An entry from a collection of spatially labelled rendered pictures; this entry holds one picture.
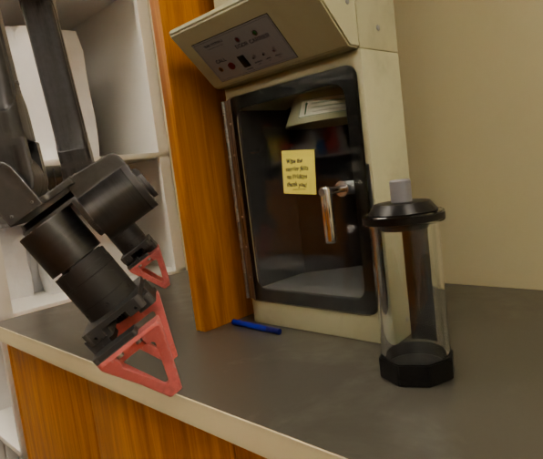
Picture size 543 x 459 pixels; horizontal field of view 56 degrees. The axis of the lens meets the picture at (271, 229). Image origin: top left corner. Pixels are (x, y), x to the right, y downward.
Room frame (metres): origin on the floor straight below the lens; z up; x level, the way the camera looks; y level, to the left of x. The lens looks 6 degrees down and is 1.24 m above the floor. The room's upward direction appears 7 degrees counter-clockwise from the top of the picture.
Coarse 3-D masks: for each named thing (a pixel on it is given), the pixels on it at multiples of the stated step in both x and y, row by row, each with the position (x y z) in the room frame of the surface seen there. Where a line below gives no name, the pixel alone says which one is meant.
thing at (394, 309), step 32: (416, 224) 0.63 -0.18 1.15; (384, 256) 0.66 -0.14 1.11; (416, 256) 0.64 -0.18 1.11; (384, 288) 0.66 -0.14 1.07; (416, 288) 0.64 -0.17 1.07; (384, 320) 0.67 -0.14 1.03; (416, 320) 0.64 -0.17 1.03; (384, 352) 0.68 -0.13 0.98; (416, 352) 0.64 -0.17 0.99; (448, 352) 0.66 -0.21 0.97
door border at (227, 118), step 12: (228, 108) 1.01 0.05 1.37; (228, 120) 1.01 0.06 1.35; (228, 132) 1.02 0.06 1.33; (228, 144) 1.02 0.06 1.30; (240, 180) 1.01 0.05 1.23; (240, 192) 1.01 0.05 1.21; (240, 204) 1.01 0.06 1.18; (240, 216) 1.02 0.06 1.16; (240, 228) 1.02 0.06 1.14; (252, 276) 1.01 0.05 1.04; (252, 288) 1.01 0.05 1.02
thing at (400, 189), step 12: (396, 180) 0.68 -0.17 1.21; (408, 180) 0.68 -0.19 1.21; (396, 192) 0.68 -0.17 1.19; (408, 192) 0.68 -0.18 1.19; (384, 204) 0.68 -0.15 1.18; (396, 204) 0.66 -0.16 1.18; (408, 204) 0.65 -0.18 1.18; (420, 204) 0.65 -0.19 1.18; (432, 204) 0.66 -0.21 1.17; (372, 216) 0.67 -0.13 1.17; (384, 216) 0.65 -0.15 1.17; (396, 216) 0.65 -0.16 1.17
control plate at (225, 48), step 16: (224, 32) 0.88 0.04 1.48; (240, 32) 0.86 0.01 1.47; (272, 32) 0.83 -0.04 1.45; (208, 48) 0.93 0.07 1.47; (224, 48) 0.91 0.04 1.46; (240, 48) 0.89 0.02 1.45; (256, 48) 0.88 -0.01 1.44; (288, 48) 0.84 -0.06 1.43; (208, 64) 0.96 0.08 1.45; (224, 64) 0.94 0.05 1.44; (240, 64) 0.92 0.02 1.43; (256, 64) 0.90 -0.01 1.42; (272, 64) 0.89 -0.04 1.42; (224, 80) 0.98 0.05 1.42
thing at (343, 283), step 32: (256, 96) 0.95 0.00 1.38; (288, 96) 0.90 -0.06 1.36; (320, 96) 0.85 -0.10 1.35; (352, 96) 0.81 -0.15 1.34; (256, 128) 0.96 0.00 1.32; (288, 128) 0.91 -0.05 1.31; (320, 128) 0.85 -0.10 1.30; (352, 128) 0.81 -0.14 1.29; (256, 160) 0.97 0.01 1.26; (320, 160) 0.86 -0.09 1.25; (352, 160) 0.81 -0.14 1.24; (256, 192) 0.98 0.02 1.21; (352, 192) 0.82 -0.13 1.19; (256, 224) 0.98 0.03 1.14; (288, 224) 0.92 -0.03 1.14; (320, 224) 0.87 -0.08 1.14; (352, 224) 0.82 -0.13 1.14; (256, 256) 0.99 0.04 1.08; (288, 256) 0.93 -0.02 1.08; (320, 256) 0.88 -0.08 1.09; (352, 256) 0.83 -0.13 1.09; (256, 288) 1.00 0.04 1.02; (288, 288) 0.94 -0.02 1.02; (320, 288) 0.88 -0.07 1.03; (352, 288) 0.83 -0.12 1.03
